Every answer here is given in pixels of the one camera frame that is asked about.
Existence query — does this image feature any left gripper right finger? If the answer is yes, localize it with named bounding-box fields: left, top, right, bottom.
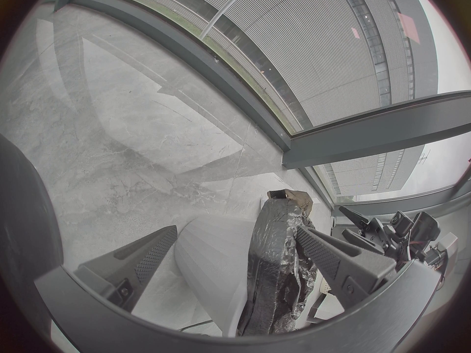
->
left=296, top=226, right=398, bottom=312

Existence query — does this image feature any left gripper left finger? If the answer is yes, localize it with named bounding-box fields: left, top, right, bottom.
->
left=77, top=225, right=179, bottom=313

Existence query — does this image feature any black cable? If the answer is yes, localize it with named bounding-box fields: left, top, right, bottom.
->
left=180, top=318, right=215, bottom=333

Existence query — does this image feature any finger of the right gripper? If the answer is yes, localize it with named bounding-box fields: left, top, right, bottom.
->
left=341, top=229, right=385, bottom=252
left=339, top=206, right=371, bottom=229

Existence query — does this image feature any white trash bin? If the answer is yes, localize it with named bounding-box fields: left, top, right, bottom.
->
left=175, top=214, right=260, bottom=339

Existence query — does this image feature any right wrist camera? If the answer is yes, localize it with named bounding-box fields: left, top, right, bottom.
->
left=390, top=213, right=413, bottom=235

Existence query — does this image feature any black plastic bag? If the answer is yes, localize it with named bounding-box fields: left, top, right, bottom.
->
left=237, top=189, right=320, bottom=338

